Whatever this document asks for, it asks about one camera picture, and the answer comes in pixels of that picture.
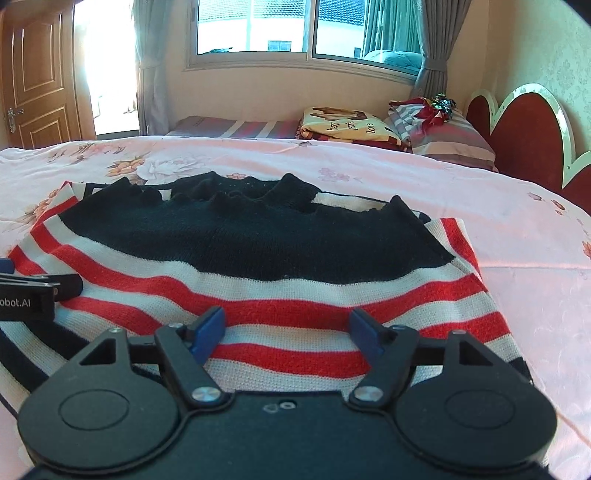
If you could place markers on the brown wooden door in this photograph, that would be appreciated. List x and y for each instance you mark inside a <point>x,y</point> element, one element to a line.
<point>41,78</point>

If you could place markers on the grey curtain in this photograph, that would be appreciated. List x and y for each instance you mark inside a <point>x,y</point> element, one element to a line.
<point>436,50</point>
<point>152,69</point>

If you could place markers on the teal quilt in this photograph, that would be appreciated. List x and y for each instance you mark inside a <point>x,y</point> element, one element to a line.
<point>392,61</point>

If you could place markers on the striped knit sweater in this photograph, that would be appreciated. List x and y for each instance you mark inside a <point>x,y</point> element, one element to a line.
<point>277,249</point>

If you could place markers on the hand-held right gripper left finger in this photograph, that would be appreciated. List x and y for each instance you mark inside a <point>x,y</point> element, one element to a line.
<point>207,334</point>

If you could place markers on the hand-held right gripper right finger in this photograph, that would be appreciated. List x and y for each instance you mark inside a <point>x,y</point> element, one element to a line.
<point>367,334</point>

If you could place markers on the sliding glass window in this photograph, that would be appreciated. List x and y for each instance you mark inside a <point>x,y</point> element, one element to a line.
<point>258,27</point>

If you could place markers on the colourful crumpled cloth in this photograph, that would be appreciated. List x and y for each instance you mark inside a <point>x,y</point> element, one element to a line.
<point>425,108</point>

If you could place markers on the pink floral bed sheet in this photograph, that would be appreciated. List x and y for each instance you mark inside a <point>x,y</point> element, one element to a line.
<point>531,258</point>

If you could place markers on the striped pillow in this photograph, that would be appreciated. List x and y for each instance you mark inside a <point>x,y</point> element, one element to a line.
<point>452,143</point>

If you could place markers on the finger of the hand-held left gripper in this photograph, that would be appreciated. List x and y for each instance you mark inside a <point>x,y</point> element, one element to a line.
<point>4,266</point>
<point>64,285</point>

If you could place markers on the folded cartoon print blanket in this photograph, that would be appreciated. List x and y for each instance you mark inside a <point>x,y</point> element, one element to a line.
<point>346,124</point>

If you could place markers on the red scalloped headboard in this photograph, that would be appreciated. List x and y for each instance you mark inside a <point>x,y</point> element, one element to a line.
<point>526,134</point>

